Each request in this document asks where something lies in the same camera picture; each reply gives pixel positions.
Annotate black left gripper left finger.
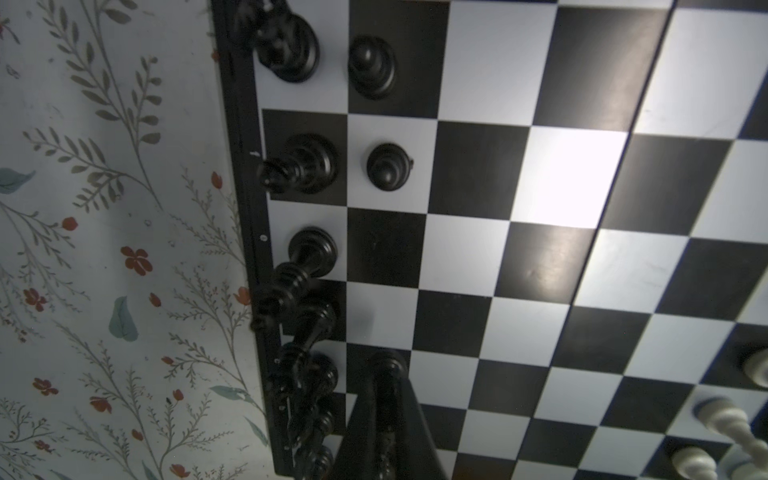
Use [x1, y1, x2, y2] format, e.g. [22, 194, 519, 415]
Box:
[329, 378, 377, 480]

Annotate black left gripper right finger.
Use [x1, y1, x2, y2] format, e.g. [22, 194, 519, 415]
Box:
[395, 377, 447, 480]

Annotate black chess pawn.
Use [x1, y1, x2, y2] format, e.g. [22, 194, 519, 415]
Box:
[368, 350, 407, 427]

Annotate black white chessboard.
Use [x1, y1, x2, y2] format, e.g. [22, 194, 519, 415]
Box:
[214, 1, 767, 479]

